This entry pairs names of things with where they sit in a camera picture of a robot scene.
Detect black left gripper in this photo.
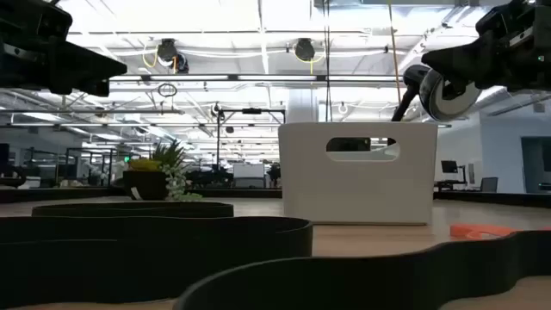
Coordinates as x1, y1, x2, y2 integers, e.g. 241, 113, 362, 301
0, 0, 128, 98

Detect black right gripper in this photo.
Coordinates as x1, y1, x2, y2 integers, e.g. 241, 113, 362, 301
421, 0, 551, 99

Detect orange rubber band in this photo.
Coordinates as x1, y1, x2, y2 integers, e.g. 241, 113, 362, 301
449, 223, 524, 241

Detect black and green cable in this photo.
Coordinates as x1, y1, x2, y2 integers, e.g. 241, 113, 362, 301
172, 230, 551, 310

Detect white plastic bin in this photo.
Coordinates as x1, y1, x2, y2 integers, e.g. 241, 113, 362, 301
277, 121, 439, 226

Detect grey office chair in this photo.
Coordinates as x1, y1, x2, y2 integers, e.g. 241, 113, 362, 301
479, 176, 499, 194

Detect potted succulent plant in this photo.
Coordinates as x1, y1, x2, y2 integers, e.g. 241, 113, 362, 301
122, 139, 203, 202

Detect white panel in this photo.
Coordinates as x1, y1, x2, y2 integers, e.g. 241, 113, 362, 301
232, 163, 266, 189

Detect yellow hanging cable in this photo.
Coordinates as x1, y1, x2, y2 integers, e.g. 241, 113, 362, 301
387, 0, 402, 104

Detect black ceiling cable reel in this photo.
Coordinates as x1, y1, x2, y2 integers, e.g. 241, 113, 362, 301
155, 38, 190, 74
294, 37, 317, 62

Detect black background station frame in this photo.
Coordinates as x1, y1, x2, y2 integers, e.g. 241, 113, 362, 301
216, 107, 287, 190

